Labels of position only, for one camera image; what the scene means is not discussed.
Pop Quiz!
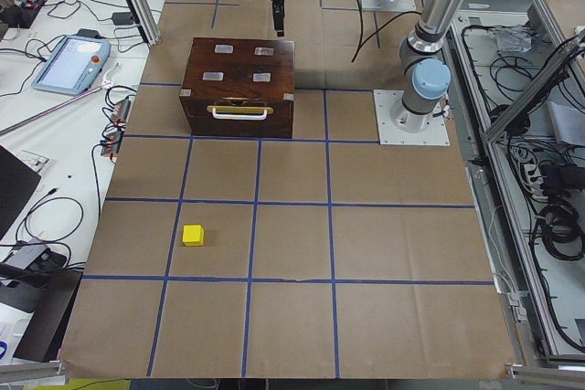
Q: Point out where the yellow block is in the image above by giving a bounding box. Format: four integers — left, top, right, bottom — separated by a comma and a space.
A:
182, 224, 205, 247

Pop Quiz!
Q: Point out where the dark wooden drawer box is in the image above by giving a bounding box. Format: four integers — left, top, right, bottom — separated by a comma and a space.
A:
180, 37, 296, 140

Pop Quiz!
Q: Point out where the black power adapter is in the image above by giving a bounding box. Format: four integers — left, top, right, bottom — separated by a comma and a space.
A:
111, 12, 134, 26

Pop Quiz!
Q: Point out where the left teach pendant tablet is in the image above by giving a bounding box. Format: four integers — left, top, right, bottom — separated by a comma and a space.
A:
32, 35, 111, 96

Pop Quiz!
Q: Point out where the black laptop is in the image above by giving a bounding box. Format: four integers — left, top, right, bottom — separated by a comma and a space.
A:
0, 146, 41, 237

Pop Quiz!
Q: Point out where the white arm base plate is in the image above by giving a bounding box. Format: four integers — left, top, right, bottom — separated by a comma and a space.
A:
373, 90, 451, 147

